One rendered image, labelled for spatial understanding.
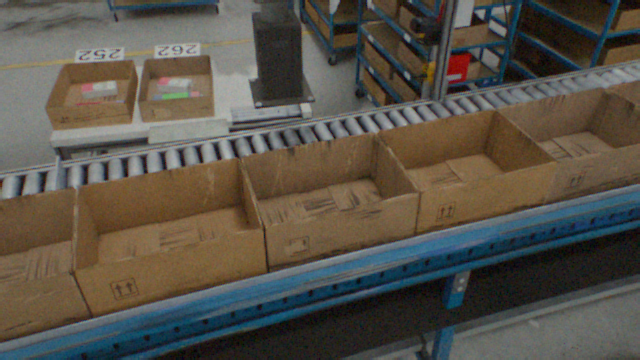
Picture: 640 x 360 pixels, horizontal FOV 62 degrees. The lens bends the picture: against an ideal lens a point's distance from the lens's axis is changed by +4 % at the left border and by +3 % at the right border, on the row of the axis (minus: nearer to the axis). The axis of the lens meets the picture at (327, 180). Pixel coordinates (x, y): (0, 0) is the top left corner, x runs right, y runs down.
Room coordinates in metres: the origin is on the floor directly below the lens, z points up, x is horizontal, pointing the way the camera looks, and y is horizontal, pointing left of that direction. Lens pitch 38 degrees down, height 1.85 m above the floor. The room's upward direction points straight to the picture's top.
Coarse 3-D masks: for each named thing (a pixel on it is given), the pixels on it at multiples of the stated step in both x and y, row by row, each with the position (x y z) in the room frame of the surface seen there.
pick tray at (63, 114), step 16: (80, 64) 2.08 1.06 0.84; (96, 64) 2.09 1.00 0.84; (112, 64) 2.10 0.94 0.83; (128, 64) 2.12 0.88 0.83; (64, 80) 2.00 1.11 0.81; (80, 80) 2.07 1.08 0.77; (96, 80) 2.09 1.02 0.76; (112, 80) 2.10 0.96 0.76; (128, 80) 2.10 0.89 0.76; (64, 96) 1.93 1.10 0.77; (80, 96) 1.95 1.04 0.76; (112, 96) 1.95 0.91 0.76; (128, 96) 1.82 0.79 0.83; (48, 112) 1.70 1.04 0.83; (64, 112) 1.71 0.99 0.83; (80, 112) 1.72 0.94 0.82; (96, 112) 1.73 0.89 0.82; (112, 112) 1.74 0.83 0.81; (128, 112) 1.76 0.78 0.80; (64, 128) 1.70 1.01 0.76; (80, 128) 1.71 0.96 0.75
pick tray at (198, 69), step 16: (144, 64) 2.08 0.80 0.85; (160, 64) 2.14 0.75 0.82; (176, 64) 2.15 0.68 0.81; (192, 64) 2.16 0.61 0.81; (208, 64) 2.18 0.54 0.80; (144, 80) 1.99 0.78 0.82; (192, 80) 2.11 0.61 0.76; (208, 80) 2.11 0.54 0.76; (144, 96) 1.91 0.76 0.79; (192, 96) 1.80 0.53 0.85; (208, 96) 1.81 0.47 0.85; (144, 112) 1.76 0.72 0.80; (160, 112) 1.77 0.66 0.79; (176, 112) 1.78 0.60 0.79; (192, 112) 1.79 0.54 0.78; (208, 112) 1.80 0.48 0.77
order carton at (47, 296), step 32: (64, 192) 0.98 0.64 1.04; (0, 224) 0.93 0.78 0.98; (32, 224) 0.95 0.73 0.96; (64, 224) 0.97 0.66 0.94; (0, 256) 0.92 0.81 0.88; (32, 256) 0.91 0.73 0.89; (64, 256) 0.91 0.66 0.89; (0, 288) 0.68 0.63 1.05; (32, 288) 0.69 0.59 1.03; (64, 288) 0.71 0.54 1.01; (0, 320) 0.67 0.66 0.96; (32, 320) 0.68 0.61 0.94; (64, 320) 0.70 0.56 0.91
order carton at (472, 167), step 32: (416, 128) 1.28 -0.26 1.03; (448, 128) 1.31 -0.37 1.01; (480, 128) 1.35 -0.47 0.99; (512, 128) 1.27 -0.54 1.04; (416, 160) 1.28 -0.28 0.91; (448, 160) 1.31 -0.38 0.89; (480, 160) 1.32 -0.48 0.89; (512, 160) 1.24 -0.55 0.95; (544, 160) 1.13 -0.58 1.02; (448, 192) 0.99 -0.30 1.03; (480, 192) 1.02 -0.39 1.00; (512, 192) 1.05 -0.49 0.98; (544, 192) 1.09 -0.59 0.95; (416, 224) 0.97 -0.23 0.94; (448, 224) 1.00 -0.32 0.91
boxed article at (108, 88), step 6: (84, 84) 2.00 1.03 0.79; (90, 84) 2.00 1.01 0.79; (96, 84) 2.00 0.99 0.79; (102, 84) 2.00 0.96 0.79; (108, 84) 2.00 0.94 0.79; (114, 84) 2.00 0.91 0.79; (84, 90) 1.95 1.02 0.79; (90, 90) 1.95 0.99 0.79; (96, 90) 1.95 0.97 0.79; (102, 90) 1.95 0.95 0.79; (108, 90) 1.96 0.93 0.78; (114, 90) 1.97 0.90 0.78; (84, 96) 1.93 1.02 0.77; (90, 96) 1.94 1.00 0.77; (96, 96) 1.94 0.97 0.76
